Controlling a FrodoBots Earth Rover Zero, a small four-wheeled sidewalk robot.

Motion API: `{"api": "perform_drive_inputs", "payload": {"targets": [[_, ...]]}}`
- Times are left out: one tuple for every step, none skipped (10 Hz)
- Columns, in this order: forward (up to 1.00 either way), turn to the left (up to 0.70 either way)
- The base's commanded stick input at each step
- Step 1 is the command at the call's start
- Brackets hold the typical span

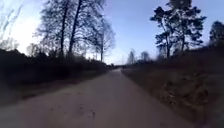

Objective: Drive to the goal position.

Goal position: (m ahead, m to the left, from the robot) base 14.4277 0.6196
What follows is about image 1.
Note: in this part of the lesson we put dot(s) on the grass verge with dry leaves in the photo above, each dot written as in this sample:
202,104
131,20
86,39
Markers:
180,90

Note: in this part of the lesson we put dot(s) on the dim grass verge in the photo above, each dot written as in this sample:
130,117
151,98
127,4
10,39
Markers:
30,88

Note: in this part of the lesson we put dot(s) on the dark hedge line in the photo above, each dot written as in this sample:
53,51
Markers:
40,66

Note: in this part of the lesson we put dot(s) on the group of bare trees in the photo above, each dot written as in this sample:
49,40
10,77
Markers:
71,30

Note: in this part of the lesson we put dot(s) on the tall dark pine tree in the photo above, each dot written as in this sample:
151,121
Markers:
180,26

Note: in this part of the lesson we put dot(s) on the grey paved path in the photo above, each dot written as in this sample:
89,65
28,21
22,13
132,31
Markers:
110,100

